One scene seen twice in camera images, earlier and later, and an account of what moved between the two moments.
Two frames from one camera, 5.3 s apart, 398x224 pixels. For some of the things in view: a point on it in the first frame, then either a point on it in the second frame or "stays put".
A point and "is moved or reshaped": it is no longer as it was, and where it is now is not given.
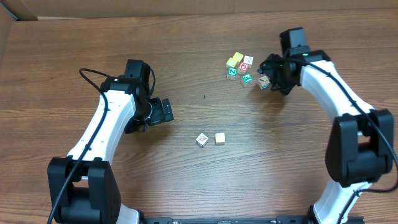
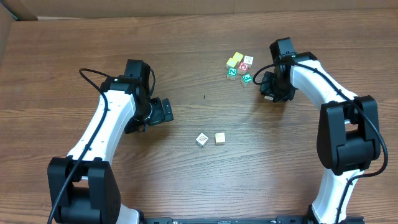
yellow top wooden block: (220, 139) stays put
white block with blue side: (202, 140) stays put
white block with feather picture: (263, 82) is moved or reshaped
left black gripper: (166, 111) stays put
